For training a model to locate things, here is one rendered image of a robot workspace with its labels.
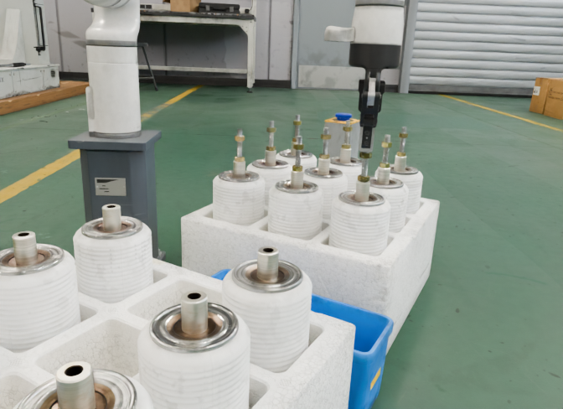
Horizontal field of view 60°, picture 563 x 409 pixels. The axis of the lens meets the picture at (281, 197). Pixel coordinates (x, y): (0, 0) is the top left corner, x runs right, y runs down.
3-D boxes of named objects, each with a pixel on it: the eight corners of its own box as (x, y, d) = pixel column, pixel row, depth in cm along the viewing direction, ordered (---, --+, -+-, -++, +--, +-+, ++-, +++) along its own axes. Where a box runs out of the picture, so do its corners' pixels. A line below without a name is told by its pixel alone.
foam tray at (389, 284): (182, 304, 94) (179, 217, 89) (277, 240, 127) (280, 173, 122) (378, 370, 77) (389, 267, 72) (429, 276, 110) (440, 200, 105)
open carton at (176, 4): (174, 14, 538) (174, -8, 532) (208, 15, 530) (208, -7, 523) (162, 12, 510) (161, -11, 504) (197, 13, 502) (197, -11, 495)
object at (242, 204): (205, 274, 91) (205, 181, 86) (222, 254, 100) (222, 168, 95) (255, 280, 90) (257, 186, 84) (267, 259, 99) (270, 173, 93)
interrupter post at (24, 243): (9, 263, 53) (6, 235, 52) (30, 256, 55) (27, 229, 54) (23, 269, 52) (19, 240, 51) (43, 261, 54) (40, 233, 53)
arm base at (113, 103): (85, 137, 94) (78, 44, 89) (102, 130, 102) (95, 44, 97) (134, 139, 94) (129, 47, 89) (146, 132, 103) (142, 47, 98)
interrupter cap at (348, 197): (330, 202, 78) (330, 198, 78) (349, 191, 84) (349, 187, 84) (374, 211, 74) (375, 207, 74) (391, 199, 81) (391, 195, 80)
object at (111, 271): (69, 354, 67) (55, 231, 61) (123, 323, 75) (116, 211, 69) (118, 380, 62) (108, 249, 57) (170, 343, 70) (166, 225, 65)
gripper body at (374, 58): (404, 39, 67) (396, 108, 70) (400, 40, 75) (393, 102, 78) (349, 38, 68) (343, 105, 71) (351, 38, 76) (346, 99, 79)
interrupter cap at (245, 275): (217, 282, 50) (217, 276, 50) (256, 257, 57) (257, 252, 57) (279, 303, 47) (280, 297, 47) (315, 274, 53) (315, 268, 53)
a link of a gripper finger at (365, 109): (362, 89, 69) (359, 116, 74) (361, 98, 68) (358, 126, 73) (381, 90, 68) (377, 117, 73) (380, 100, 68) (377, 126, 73)
